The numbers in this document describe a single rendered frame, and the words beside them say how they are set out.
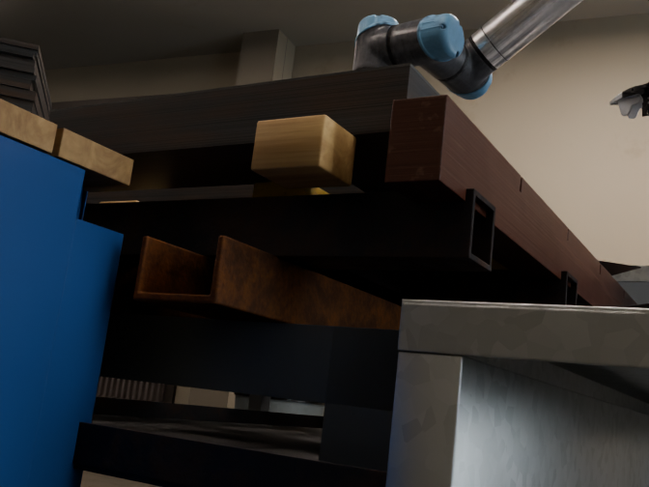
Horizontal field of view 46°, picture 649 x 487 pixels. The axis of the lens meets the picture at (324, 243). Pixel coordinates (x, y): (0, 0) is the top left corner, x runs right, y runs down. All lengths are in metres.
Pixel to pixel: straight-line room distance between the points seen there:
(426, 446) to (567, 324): 0.10
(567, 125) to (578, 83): 0.28
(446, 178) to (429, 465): 0.19
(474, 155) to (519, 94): 4.67
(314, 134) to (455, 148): 0.10
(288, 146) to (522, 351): 0.23
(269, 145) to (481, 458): 0.26
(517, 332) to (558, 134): 4.68
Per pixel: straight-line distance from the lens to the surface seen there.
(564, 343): 0.42
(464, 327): 0.44
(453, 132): 0.54
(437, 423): 0.44
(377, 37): 1.36
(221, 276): 0.56
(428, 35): 1.30
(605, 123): 5.09
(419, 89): 0.60
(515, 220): 0.67
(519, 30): 1.39
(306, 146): 0.55
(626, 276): 2.14
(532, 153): 5.08
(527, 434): 0.57
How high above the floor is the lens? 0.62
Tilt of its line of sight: 12 degrees up
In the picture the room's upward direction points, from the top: 7 degrees clockwise
